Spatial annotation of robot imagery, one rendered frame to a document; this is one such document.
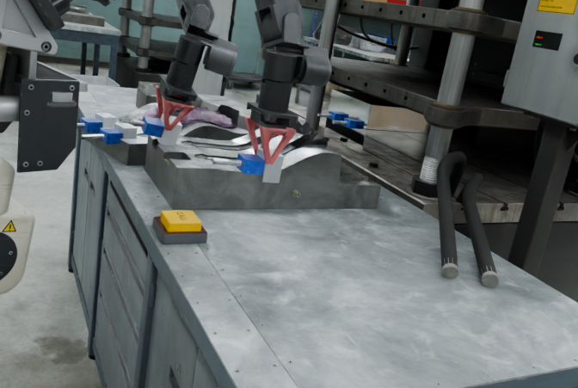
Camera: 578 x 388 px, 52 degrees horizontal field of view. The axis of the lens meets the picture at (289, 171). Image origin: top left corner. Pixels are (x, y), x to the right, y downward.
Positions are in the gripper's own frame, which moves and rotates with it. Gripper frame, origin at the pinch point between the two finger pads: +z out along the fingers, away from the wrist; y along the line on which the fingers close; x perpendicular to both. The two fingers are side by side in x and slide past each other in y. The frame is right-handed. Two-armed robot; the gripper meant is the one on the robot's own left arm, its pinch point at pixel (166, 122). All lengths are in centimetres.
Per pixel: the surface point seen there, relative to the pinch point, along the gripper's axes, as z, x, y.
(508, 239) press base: 8, -107, -15
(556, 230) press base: 3, -126, -14
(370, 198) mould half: 1, -46, -20
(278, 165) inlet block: -7.1, -12.9, -30.5
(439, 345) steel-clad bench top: -2, -23, -73
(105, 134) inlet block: 11.3, 8.6, 14.0
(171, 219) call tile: 5.6, 5.2, -33.6
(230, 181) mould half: 2.8, -10.3, -19.2
